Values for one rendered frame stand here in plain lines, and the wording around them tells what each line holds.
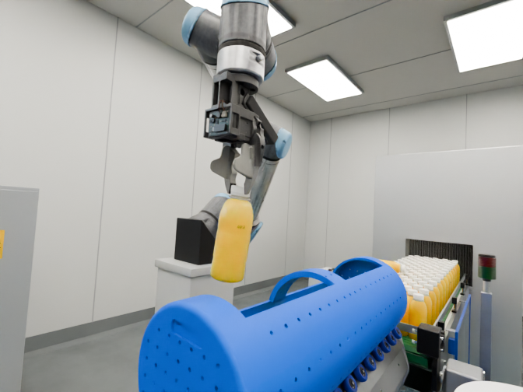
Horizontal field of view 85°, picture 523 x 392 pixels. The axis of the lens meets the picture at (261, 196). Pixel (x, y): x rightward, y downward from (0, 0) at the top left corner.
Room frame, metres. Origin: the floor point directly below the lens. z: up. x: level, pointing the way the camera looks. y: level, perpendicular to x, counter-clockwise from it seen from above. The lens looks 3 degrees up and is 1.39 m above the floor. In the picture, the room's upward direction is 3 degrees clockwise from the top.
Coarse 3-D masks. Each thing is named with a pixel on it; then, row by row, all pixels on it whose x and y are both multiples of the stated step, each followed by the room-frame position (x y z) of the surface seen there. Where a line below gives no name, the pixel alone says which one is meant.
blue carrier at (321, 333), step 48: (288, 288) 0.90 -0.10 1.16; (336, 288) 0.73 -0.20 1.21; (384, 288) 0.91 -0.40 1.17; (144, 336) 0.55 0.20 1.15; (192, 336) 0.47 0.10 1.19; (240, 336) 0.44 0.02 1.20; (288, 336) 0.50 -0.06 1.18; (336, 336) 0.61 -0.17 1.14; (384, 336) 0.89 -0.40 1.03; (144, 384) 0.54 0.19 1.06; (192, 384) 0.46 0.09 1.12; (240, 384) 0.40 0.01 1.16; (288, 384) 0.46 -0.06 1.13; (336, 384) 0.62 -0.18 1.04
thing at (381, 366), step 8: (400, 344) 1.10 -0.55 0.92; (392, 352) 1.02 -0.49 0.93; (376, 360) 0.93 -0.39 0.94; (384, 360) 0.96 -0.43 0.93; (392, 360) 0.99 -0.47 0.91; (376, 368) 0.90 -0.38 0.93; (384, 368) 0.93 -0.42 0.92; (368, 376) 0.85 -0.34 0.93; (376, 376) 0.87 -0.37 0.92; (360, 384) 0.81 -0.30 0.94; (368, 384) 0.83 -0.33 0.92
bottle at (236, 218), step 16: (224, 208) 0.54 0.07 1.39; (240, 208) 0.53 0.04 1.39; (224, 224) 0.53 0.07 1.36; (240, 224) 0.53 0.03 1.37; (224, 240) 0.53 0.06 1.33; (240, 240) 0.53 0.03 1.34; (224, 256) 0.53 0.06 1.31; (240, 256) 0.54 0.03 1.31; (224, 272) 0.53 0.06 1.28; (240, 272) 0.55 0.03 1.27
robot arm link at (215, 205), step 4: (216, 196) 1.66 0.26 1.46; (220, 196) 1.66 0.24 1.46; (224, 196) 1.65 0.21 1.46; (228, 196) 1.66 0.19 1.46; (212, 200) 1.65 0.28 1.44; (216, 200) 1.64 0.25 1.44; (220, 200) 1.64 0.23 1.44; (224, 200) 1.64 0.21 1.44; (208, 204) 1.63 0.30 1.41; (212, 204) 1.62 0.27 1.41; (216, 204) 1.62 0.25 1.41; (220, 204) 1.62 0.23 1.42; (204, 208) 1.61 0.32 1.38; (208, 208) 1.60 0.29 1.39; (212, 208) 1.59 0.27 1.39; (216, 208) 1.60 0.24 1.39; (220, 208) 1.61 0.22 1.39; (212, 212) 1.58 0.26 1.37; (216, 212) 1.59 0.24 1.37; (216, 216) 1.58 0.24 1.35
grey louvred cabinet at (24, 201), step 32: (0, 192) 1.46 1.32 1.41; (32, 192) 1.55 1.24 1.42; (0, 224) 1.46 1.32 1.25; (32, 224) 1.56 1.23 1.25; (0, 256) 1.47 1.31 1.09; (32, 256) 1.57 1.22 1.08; (0, 288) 1.48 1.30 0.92; (0, 320) 1.49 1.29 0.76; (0, 352) 1.50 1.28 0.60; (0, 384) 1.51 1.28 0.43
